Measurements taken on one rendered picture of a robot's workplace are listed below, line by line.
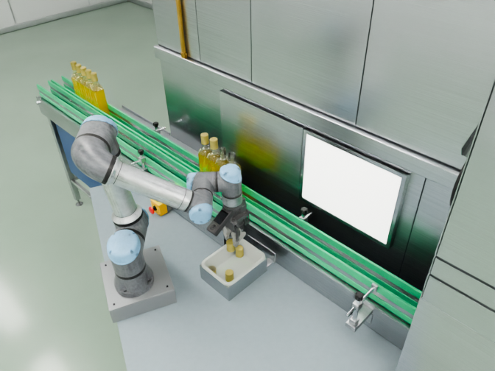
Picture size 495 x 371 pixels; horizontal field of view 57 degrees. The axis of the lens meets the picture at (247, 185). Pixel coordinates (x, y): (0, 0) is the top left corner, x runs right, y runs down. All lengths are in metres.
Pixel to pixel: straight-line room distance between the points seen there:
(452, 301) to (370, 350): 0.58
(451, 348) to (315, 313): 0.62
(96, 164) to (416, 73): 0.98
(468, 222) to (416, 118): 0.49
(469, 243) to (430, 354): 0.42
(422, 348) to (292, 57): 1.04
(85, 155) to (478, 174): 1.06
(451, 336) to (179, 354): 0.91
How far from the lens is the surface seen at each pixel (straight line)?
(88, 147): 1.46
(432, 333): 1.37
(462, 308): 1.25
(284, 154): 1.86
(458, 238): 1.13
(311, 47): 1.63
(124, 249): 1.68
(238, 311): 1.82
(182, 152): 2.31
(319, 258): 1.78
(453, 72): 1.39
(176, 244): 2.08
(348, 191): 1.73
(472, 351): 1.34
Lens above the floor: 2.21
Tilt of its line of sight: 38 degrees down
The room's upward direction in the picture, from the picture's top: 1 degrees counter-clockwise
